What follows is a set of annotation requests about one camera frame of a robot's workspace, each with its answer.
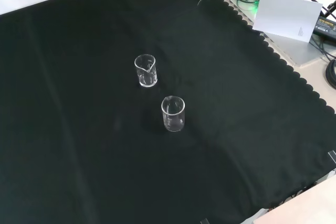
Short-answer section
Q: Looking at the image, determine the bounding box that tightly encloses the clear glass beaker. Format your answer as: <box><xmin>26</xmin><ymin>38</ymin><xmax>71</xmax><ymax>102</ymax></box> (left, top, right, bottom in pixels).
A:
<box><xmin>134</xmin><ymin>54</ymin><xmax>158</xmax><ymax>88</ymax></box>
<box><xmin>161</xmin><ymin>95</ymin><xmax>186</xmax><ymax>133</ymax></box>

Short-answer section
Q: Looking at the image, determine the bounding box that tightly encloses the black bench cloth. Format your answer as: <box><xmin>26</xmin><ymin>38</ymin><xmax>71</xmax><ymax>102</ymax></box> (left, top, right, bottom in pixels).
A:
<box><xmin>0</xmin><ymin>0</ymin><xmax>336</xmax><ymax>224</ymax></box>

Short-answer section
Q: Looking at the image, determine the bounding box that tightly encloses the pale white board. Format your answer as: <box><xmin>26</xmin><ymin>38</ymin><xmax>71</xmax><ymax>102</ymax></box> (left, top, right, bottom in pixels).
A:
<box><xmin>252</xmin><ymin>0</ymin><xmax>323</xmax><ymax>43</ymax></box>

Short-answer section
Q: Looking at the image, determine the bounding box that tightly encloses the black power adapter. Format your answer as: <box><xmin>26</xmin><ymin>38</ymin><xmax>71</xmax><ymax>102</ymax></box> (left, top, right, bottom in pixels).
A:
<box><xmin>312</xmin><ymin>15</ymin><xmax>336</xmax><ymax>41</ymax></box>

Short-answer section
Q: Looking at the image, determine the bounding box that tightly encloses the green cable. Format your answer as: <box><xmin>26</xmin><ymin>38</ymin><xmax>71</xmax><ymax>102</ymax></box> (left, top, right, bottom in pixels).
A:
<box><xmin>235</xmin><ymin>0</ymin><xmax>260</xmax><ymax>13</ymax></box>

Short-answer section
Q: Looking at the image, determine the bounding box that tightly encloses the grey metal base plate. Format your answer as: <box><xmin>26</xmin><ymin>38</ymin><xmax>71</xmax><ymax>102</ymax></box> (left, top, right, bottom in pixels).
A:
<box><xmin>223</xmin><ymin>0</ymin><xmax>329</xmax><ymax>68</ymax></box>

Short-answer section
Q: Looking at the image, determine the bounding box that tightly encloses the black coiled cable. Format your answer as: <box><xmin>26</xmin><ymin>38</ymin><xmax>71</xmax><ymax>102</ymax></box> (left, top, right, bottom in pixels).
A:
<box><xmin>325</xmin><ymin>58</ymin><xmax>336</xmax><ymax>90</ymax></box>

